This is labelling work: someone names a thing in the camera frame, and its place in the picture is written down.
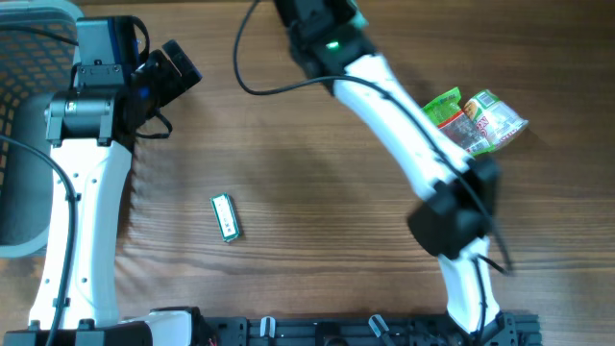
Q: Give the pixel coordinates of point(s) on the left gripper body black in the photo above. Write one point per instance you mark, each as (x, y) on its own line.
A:
(161, 80)

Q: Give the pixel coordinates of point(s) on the green white gum box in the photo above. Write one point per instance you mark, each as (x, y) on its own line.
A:
(225, 216)

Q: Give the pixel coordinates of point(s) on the green snack bag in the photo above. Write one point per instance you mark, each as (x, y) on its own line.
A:
(446, 114)

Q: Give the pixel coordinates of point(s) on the instant noodle cup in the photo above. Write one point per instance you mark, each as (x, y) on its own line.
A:
(494, 119)

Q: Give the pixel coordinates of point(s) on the light blue tissue pack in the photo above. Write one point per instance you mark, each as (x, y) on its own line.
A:
(358, 20)

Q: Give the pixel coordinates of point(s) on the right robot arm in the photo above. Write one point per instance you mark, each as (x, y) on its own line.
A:
(454, 222)

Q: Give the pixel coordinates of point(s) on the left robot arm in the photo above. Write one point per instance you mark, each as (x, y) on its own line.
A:
(117, 84)

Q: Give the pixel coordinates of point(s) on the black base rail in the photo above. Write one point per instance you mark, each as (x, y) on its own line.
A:
(430, 330)

